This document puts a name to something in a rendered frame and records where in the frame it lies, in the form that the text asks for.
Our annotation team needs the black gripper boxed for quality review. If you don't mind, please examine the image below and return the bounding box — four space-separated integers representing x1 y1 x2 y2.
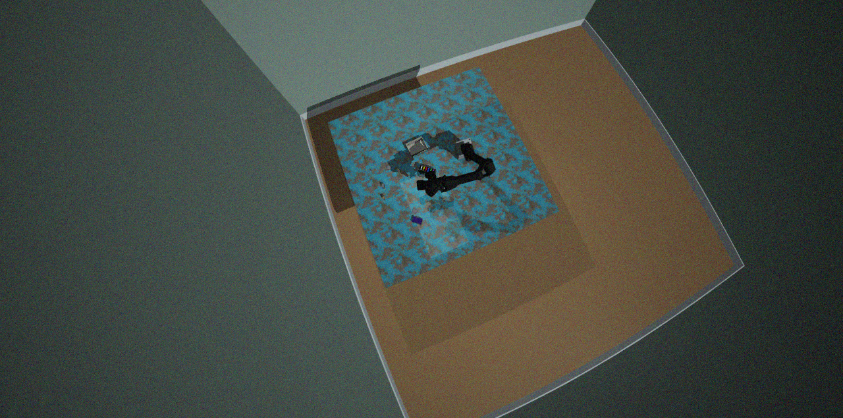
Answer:
416 178 435 190

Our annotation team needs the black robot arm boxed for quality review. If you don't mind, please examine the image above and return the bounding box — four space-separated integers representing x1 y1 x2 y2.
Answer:
425 142 495 197

